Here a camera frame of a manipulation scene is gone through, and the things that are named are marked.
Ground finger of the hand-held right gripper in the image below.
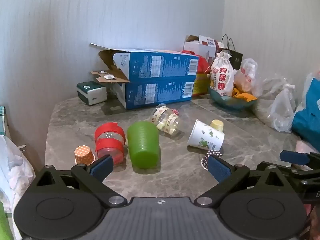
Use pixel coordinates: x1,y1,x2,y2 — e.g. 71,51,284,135
256,162,304,180
279,150,320,166

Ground white and red cardboard box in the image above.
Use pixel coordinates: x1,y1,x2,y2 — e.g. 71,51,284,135
183,35,225,61

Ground yellow cupcake liner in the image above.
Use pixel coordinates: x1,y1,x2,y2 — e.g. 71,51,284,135
210,119,224,132

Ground clear cup with red tape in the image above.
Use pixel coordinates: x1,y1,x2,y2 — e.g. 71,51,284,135
94,122,126,166

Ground white paper cup green print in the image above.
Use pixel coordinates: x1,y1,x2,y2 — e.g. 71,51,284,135
187,119,225,152

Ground teal checked cloth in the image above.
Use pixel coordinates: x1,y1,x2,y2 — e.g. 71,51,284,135
0,106,7,136

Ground white plastic bag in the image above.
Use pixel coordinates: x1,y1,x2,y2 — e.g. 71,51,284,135
0,135,36,232

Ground white drawstring pouch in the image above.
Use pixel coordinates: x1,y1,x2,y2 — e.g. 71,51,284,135
209,51,236,97

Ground blue bag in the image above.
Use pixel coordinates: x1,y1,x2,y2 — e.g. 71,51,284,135
292,70,320,153

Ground blue carton with open flaps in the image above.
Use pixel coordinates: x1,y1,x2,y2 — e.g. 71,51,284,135
90,43,200,83

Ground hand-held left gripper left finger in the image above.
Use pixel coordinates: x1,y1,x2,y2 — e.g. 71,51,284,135
30,154,126,208

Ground green plastic cup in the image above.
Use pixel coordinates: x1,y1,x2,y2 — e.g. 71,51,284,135
127,121,160,168

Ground clear cup with patterned tape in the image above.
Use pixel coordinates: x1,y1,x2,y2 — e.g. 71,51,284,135
149,103,181,137

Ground orange dotted cupcake liner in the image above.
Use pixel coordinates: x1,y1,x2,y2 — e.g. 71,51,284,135
74,145,96,166

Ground green plastic item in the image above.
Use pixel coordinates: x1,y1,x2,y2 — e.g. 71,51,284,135
0,202,15,240

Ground teal glass bowl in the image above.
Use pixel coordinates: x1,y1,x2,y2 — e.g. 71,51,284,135
208,86,258,111

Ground dark dotted cupcake liner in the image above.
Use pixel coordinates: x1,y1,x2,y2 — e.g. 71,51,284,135
201,149,223,171

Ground yellow and red box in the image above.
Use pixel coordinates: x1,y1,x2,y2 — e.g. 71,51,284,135
192,72,212,98

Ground orange snack packets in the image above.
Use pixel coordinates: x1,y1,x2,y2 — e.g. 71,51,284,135
231,87,258,102

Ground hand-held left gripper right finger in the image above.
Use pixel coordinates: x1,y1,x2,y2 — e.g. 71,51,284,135
194,154,292,207

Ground green and white tissue pack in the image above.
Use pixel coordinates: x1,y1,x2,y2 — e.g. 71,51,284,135
76,81,108,106

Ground red plastic bag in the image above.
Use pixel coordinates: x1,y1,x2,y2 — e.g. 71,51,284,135
197,54,213,74

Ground small clear plastic bag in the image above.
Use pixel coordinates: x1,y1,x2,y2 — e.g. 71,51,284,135
233,58,263,97

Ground large clear plastic bag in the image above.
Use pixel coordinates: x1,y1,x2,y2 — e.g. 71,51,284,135
252,74,298,133

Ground black paper bag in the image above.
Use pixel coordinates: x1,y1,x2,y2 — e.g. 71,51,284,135
221,34,243,71

